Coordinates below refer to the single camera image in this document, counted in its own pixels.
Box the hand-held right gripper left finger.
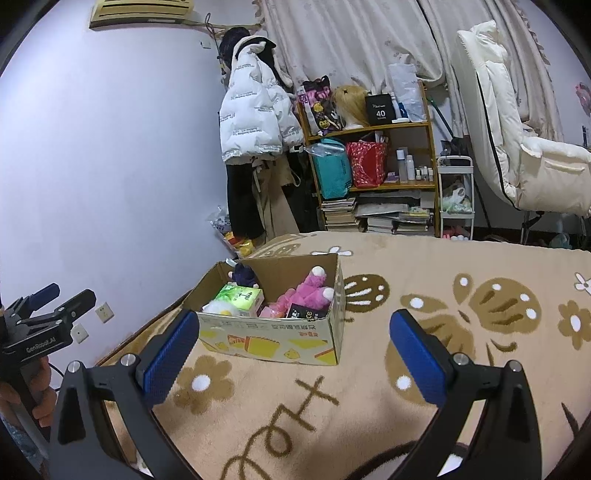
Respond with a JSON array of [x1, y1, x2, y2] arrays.
[[48, 308, 201, 480]]

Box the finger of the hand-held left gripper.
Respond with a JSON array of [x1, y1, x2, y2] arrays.
[[39, 289, 97, 332], [11, 283, 62, 320]]

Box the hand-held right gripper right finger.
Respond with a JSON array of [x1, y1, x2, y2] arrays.
[[389, 308, 543, 480]]

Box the green tissue pack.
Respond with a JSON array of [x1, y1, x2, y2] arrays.
[[215, 284, 265, 318]]

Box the printed cardboard box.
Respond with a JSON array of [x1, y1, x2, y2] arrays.
[[183, 253, 346, 366]]

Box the purple plush doll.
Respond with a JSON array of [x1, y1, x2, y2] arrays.
[[228, 263, 259, 289]]

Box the black tissue pack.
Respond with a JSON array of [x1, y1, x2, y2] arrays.
[[285, 305, 331, 320]]

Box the pink plush bear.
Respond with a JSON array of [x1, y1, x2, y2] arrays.
[[276, 265, 335, 319]]

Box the person's left hand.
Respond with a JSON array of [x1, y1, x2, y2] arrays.
[[0, 355, 55, 431]]

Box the beige floral blanket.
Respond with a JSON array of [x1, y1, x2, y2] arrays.
[[95, 231, 591, 480]]

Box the plastic bag of snacks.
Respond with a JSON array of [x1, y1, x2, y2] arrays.
[[208, 205, 256, 260]]

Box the pile of books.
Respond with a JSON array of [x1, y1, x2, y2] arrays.
[[320, 191, 437, 236]]

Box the white trolley cart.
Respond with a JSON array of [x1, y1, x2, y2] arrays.
[[436, 156, 476, 241]]

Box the dark hanging clothes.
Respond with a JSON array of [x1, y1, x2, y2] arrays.
[[225, 148, 320, 244]]

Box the row of cosmetic bottles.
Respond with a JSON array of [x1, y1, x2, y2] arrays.
[[394, 147, 437, 183]]

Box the red bag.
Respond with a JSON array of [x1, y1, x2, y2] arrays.
[[346, 141, 389, 189]]

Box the teal bag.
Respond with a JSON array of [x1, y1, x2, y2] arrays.
[[308, 138, 353, 200]]

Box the wooden shelf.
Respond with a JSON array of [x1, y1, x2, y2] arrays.
[[295, 80, 439, 236]]

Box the white padded coat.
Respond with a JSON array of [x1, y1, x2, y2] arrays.
[[456, 21, 591, 217]]

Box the black box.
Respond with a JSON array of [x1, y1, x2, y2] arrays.
[[365, 93, 397, 124]]

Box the white printed puffer jacket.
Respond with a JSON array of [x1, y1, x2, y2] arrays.
[[218, 39, 305, 166]]

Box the blonde wig head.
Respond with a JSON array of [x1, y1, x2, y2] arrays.
[[333, 84, 371, 131]]

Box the clear plastic bag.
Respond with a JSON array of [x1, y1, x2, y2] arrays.
[[388, 62, 428, 123]]

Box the pink and black plush bag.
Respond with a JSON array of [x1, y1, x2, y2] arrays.
[[299, 76, 345, 136]]

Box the beige air conditioner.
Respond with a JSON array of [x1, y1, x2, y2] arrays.
[[89, 0, 195, 30]]

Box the dark hat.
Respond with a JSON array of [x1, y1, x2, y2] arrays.
[[218, 27, 251, 70]]

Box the beige floral curtain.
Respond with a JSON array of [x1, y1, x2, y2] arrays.
[[253, 0, 570, 141]]

